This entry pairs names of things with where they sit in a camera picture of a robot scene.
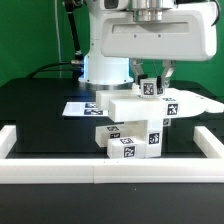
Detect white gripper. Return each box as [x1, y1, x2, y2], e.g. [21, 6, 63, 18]
[100, 2, 217, 95]

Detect white chair back frame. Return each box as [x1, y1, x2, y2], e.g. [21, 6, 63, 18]
[96, 88, 224, 122]

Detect white chair seat plate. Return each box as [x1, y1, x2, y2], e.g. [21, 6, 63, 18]
[125, 118, 171, 158]

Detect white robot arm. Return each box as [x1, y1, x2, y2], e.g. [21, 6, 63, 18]
[79, 0, 220, 90]

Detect white marker sheet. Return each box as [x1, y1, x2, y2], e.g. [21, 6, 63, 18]
[62, 102, 108, 117]

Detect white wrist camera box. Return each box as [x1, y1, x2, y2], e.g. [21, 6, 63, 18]
[92, 0, 129, 11]

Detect black cable on table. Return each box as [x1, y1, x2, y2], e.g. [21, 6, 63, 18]
[26, 61, 84, 80]

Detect black camera stand pole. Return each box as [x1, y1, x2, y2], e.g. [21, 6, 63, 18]
[63, 0, 83, 60]

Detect white U-shaped fence frame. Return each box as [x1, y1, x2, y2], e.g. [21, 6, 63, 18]
[0, 125, 224, 184]

